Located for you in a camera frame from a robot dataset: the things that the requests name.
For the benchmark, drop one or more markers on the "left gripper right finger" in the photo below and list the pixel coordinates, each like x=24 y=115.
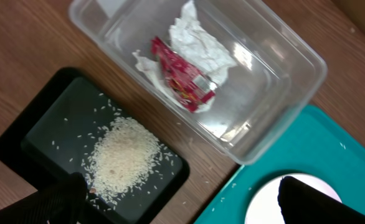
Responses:
x=302 y=204

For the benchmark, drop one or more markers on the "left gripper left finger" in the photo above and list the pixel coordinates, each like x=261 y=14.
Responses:
x=60 y=203

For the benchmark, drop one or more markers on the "large white plate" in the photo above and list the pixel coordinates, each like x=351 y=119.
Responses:
x=264 y=208

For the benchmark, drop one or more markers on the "red snack wrapper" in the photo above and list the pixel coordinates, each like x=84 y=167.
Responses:
x=188 y=84

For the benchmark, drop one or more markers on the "white napkin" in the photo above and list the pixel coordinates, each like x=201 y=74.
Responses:
x=152 y=71

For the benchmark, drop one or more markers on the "white printed paper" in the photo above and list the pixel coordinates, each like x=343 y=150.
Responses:
x=198 y=47

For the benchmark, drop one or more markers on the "teal serving tray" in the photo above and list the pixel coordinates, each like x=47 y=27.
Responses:
x=314 y=144

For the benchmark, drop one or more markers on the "black tray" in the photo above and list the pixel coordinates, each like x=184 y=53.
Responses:
x=55 y=135

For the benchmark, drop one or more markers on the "pile of white rice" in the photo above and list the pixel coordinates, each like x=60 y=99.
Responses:
x=123 y=159

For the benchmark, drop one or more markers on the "clear plastic bin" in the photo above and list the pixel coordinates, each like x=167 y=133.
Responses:
x=277 y=73

